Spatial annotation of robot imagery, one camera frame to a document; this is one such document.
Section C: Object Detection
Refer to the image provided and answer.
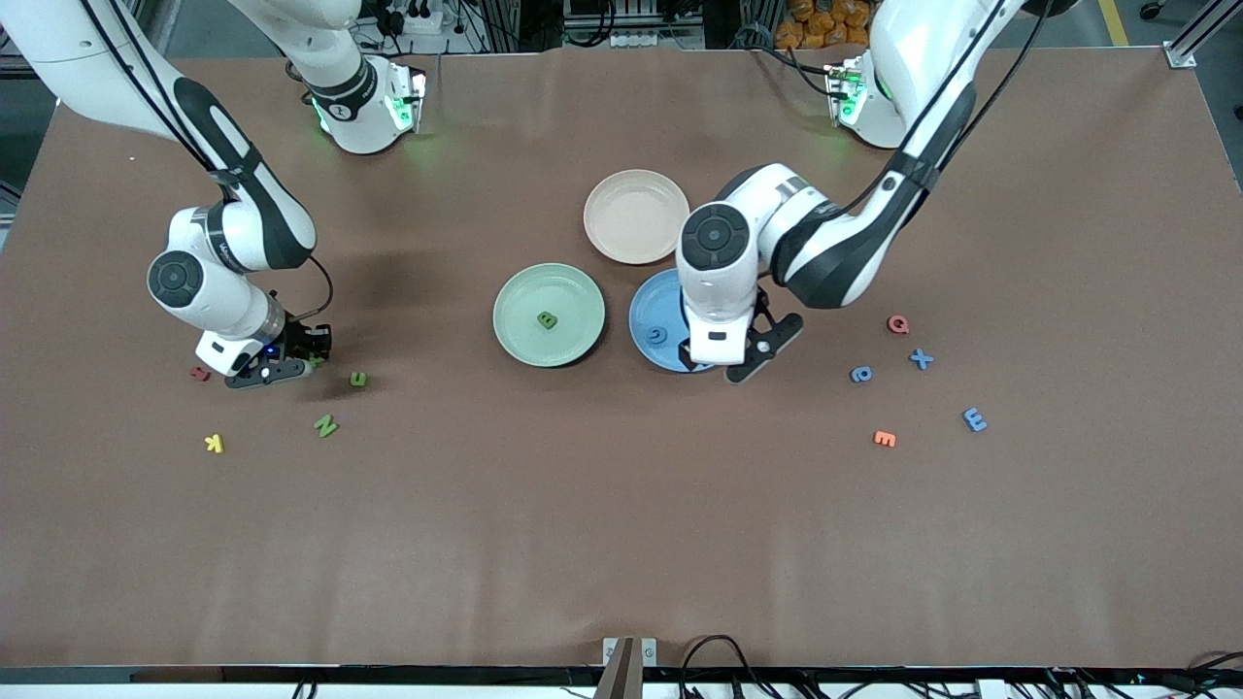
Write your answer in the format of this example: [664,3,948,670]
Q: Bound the beige plate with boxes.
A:
[584,170,689,265]

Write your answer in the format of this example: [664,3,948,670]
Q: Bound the blue plate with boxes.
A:
[628,269,731,374]

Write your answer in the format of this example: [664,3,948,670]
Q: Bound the brown table cover mat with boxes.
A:
[0,47,1243,671]

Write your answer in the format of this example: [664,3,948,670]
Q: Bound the white power strip with plugs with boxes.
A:
[384,0,443,35]

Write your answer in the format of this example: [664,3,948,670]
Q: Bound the bag of orange fruits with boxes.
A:
[774,0,875,50]

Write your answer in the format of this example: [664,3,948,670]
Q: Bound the metal table edge bracket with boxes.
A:
[602,637,657,669]

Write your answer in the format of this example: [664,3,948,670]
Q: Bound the aluminium frame profile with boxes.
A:
[1168,0,1243,69]

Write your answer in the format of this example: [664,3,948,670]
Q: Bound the black looped cable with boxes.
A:
[678,634,754,673]

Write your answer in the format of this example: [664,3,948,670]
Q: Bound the black table edge strip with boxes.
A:
[0,665,1243,688]

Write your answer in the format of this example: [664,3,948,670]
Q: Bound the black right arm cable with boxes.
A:
[286,254,335,323]

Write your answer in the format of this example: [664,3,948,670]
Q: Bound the green plate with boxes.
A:
[492,263,606,368]

